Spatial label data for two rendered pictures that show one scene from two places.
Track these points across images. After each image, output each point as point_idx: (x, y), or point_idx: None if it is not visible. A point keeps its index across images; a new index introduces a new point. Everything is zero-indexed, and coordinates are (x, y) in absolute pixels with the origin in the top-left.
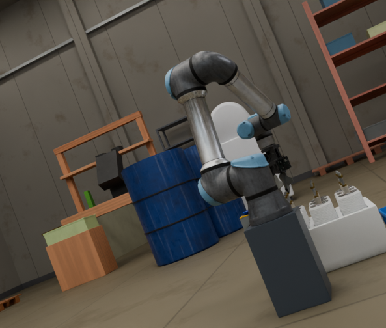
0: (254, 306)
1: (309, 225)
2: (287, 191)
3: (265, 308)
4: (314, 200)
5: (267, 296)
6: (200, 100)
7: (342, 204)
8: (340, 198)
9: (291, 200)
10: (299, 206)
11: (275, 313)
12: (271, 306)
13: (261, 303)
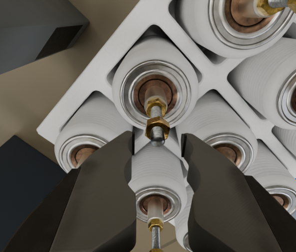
0: None
1: (144, 130)
2: (181, 141)
3: None
4: (148, 215)
5: (17, 70)
6: None
7: (175, 222)
8: (176, 235)
9: (268, 14)
10: (248, 48)
11: None
12: None
13: None
